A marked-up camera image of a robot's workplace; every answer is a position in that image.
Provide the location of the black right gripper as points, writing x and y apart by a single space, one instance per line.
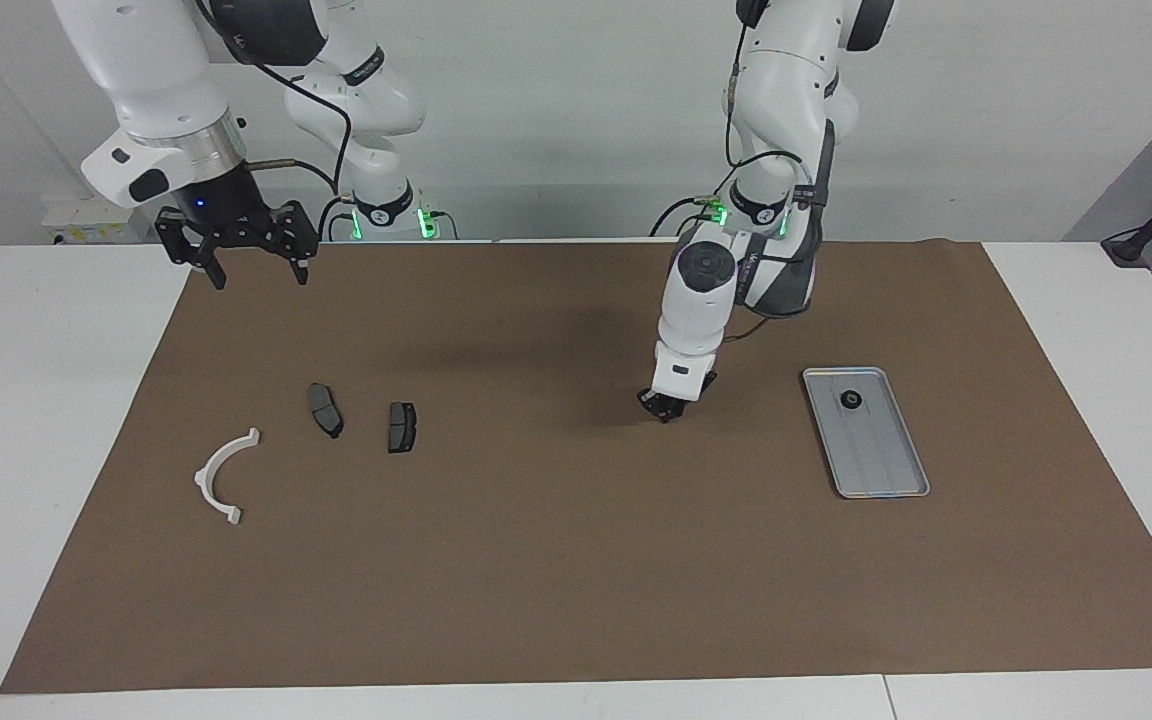
221 205

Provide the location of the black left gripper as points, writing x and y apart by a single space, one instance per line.
681 402

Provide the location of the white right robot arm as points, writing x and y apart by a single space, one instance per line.
146 80

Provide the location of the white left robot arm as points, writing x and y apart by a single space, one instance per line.
786 100

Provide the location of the silver metal tray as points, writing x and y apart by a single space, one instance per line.
876 450

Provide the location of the white power strip box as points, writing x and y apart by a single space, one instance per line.
86 222

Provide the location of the elongated dark grey brake pad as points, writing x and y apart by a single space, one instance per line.
325 410

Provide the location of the brown table mat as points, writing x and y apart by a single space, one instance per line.
586 580

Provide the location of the rectangular dark grey brake pad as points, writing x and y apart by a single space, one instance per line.
401 427

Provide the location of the white semicircular plastic bracket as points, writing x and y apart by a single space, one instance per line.
211 470

